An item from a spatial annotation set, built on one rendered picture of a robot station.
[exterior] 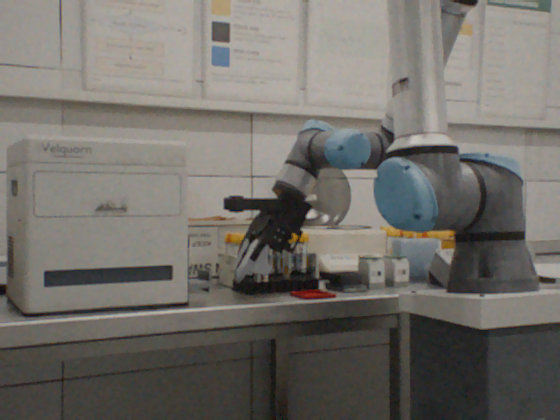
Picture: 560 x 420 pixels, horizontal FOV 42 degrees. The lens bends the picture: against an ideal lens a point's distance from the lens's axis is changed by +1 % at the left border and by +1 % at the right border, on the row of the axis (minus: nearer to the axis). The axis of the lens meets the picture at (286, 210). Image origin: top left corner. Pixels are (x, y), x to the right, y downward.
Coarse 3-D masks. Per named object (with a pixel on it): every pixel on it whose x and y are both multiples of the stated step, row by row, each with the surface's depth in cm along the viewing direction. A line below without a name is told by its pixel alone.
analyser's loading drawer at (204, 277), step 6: (198, 270) 141; (204, 270) 138; (198, 276) 141; (204, 276) 138; (210, 276) 136; (192, 282) 135; (198, 282) 135; (204, 282) 135; (210, 282) 136; (192, 288) 134; (198, 288) 141; (204, 288) 137; (210, 288) 136
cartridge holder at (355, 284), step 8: (336, 272) 158; (344, 272) 159; (352, 272) 157; (336, 280) 154; (344, 280) 153; (352, 280) 154; (360, 280) 154; (336, 288) 154; (344, 288) 151; (352, 288) 152; (360, 288) 152
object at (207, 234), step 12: (216, 216) 196; (192, 228) 163; (204, 228) 165; (216, 228) 166; (228, 228) 167; (240, 228) 169; (192, 240) 164; (204, 240) 165; (216, 240) 166; (192, 252) 164; (204, 252) 165; (216, 252) 166; (192, 264) 164; (204, 264) 165; (216, 264) 166; (192, 276) 164; (216, 276) 167
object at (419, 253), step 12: (396, 240) 170; (408, 240) 169; (420, 240) 170; (432, 240) 172; (396, 252) 170; (408, 252) 169; (420, 252) 170; (432, 252) 172; (420, 264) 170; (420, 276) 170
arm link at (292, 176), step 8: (288, 168) 144; (296, 168) 144; (280, 176) 145; (288, 176) 144; (296, 176) 143; (304, 176) 144; (312, 176) 145; (288, 184) 143; (296, 184) 143; (304, 184) 144; (312, 184) 145; (304, 192) 144
